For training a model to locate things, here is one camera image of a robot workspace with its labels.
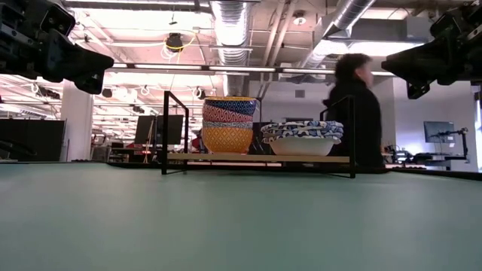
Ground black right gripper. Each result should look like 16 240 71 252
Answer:
380 0 482 100

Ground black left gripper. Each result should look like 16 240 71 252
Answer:
0 0 115 96

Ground blue white patterned wide bowl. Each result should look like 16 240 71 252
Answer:
260 120 345 139
262 132 343 157

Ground red bowl with blue inside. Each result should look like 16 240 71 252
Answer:
202 103 255 123

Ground striped bowl with red inside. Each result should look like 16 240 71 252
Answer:
202 119 255 130

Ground yellow patterned small bowl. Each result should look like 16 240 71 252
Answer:
201 126 255 154

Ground monitor with blue screen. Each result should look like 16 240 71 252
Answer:
423 120 456 145

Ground person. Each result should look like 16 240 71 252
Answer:
322 52 386 169

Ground large black partition panel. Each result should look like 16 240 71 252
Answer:
0 117 67 163

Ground black articulated stand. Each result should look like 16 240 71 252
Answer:
431 126 470 163

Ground black monitor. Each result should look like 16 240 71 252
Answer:
134 114 185 146

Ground black overhead rig bar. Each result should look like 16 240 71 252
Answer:
105 62 396 78

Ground green table mat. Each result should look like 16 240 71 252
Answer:
0 161 482 271

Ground black metal shelf side frame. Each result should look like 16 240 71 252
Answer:
160 90 190 176
319 94 357 180

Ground silver ventilation duct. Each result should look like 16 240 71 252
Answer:
300 0 377 71
209 0 252 97

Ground yellow cable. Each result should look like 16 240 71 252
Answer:
164 33 197 53

